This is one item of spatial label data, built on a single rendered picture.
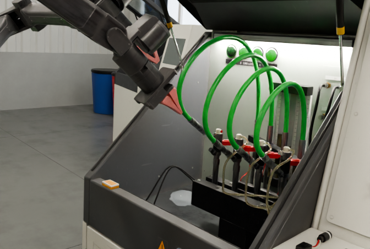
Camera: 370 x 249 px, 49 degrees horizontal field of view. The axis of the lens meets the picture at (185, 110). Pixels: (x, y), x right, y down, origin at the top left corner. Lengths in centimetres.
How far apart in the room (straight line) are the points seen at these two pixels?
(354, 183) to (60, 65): 724
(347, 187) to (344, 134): 13
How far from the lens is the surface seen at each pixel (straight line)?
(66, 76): 806
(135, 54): 86
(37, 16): 132
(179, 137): 159
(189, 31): 411
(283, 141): 126
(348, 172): 106
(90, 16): 80
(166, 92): 89
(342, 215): 106
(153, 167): 154
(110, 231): 134
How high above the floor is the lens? 142
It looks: 10 degrees down
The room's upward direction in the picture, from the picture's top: 3 degrees clockwise
